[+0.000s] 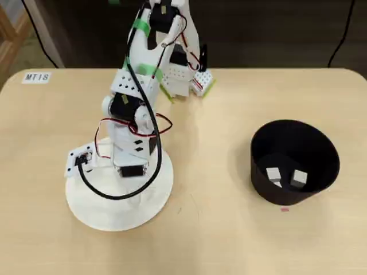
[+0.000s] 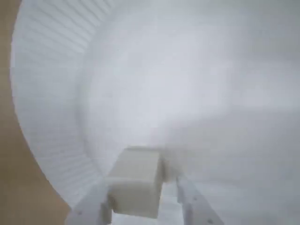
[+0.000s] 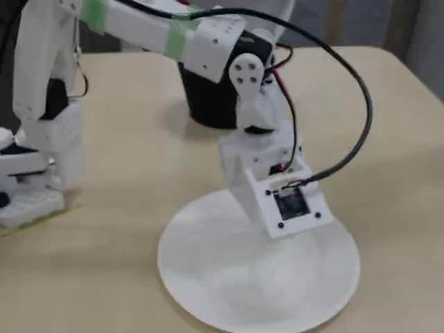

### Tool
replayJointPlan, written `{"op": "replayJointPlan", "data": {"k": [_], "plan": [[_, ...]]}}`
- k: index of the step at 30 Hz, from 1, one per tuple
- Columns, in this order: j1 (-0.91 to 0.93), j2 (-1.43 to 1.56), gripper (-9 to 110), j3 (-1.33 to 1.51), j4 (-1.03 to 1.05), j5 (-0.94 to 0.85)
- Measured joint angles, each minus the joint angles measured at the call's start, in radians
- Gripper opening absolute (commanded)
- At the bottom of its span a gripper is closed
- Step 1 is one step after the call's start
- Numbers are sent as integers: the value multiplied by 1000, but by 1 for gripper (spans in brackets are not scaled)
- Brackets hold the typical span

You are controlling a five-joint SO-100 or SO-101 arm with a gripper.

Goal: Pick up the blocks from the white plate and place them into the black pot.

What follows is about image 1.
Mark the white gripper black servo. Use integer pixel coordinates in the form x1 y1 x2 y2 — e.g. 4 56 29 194
111 144 150 206

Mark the white cube block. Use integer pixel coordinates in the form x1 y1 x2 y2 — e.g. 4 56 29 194
266 167 284 189
289 169 309 187

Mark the white paper plate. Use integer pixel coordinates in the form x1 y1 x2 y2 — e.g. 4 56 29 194
65 136 175 231

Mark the black pot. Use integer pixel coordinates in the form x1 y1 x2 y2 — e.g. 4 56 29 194
249 119 341 206

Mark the thin green sheet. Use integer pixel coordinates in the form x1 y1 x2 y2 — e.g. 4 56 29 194
158 78 216 104

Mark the green tape band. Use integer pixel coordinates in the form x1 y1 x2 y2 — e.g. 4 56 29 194
130 17 152 33
122 58 158 76

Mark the black clamp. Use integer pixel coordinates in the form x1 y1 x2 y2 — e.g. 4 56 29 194
198 44 209 72

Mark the white printed label sticker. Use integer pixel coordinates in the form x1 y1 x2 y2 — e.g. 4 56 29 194
21 71 52 85

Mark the thick black camera cable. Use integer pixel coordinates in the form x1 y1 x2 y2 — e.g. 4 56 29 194
75 2 165 201

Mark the red white black servo wire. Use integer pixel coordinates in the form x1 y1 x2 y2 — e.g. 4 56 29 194
95 112 174 160

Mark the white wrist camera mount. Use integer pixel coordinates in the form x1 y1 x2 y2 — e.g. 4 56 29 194
65 143 115 179

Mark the thin black cable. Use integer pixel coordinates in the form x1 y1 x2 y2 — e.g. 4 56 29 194
327 0 357 69
24 0 60 69

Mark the light wooden frame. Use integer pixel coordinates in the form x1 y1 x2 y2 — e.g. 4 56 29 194
0 0 33 83

